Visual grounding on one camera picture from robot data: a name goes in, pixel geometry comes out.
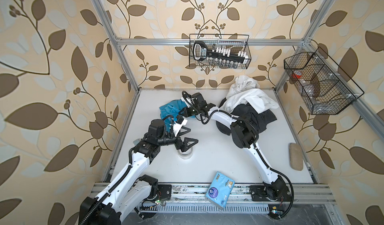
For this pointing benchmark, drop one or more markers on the dark grey cloth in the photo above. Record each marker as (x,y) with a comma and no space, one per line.
(246,111)

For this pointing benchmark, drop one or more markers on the black socket set holder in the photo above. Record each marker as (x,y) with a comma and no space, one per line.
(230,51)

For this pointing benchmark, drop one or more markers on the black wire basket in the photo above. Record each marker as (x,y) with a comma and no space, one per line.
(219,37)
(335,89)

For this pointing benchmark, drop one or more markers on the blue tissue pack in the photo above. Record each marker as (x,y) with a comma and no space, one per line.
(220,189)

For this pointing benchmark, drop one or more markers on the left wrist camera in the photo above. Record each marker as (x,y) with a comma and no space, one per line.
(178,124)

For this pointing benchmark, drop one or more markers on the white cloth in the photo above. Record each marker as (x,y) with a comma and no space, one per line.
(246,91)

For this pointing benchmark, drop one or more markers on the right black wire basket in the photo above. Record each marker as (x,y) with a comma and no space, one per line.
(335,89)

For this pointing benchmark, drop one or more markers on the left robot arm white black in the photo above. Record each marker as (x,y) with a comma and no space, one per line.
(131,187)

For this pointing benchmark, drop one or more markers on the clear tape roll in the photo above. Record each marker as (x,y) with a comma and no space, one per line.
(185,155)

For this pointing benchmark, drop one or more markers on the clear bottle red cap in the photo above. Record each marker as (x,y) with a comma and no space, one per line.
(305,88)

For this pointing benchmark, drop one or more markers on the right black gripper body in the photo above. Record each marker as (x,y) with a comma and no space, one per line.
(192,110)

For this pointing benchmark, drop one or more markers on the back black wire basket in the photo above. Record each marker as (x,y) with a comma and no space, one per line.
(219,37)

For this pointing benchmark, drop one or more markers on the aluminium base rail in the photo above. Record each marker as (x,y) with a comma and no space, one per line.
(243,199)

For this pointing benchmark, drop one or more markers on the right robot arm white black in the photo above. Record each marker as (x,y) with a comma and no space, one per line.
(245,136)

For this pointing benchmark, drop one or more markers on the teal cloth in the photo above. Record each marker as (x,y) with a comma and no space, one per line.
(172,108)

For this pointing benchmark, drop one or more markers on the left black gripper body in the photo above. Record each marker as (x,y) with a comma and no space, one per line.
(178,144)

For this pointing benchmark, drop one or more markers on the beige sponge block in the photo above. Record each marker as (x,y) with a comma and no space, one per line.
(296,157)

